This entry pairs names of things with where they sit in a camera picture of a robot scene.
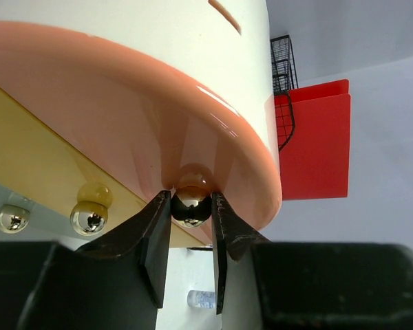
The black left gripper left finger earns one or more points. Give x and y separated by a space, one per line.
116 281

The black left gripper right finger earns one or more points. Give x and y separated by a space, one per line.
260 284

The red file folder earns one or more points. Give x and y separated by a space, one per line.
314 134

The peach top drawer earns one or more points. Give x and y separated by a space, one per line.
146 124

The cream semicircular drawer box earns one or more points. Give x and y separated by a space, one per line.
224 45

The small blue capped bottle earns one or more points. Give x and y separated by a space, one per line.
201 299

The yellow bottom drawer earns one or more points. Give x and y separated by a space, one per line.
41 172

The black wire mesh organizer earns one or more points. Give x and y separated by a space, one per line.
284 77

